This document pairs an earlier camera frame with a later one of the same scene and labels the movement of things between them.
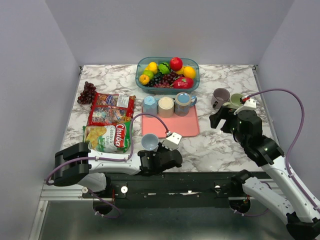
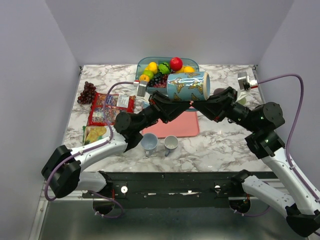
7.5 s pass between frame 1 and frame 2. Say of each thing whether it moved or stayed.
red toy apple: stayed
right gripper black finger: moved
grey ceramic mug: stayed
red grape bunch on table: stayed
